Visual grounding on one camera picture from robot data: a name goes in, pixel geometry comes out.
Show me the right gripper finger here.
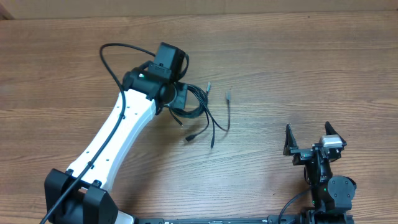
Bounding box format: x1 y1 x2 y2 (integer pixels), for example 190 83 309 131
325 121 346 146
284 124 299 152

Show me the black cable USB plug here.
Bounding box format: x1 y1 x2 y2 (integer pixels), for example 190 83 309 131
169 82 211 142

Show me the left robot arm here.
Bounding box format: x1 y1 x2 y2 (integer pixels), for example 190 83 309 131
42 42 188 224

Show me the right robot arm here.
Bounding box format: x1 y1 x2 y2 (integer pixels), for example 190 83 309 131
277 122 357 224

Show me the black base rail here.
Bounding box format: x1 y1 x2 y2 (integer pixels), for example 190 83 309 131
118 214 355 224

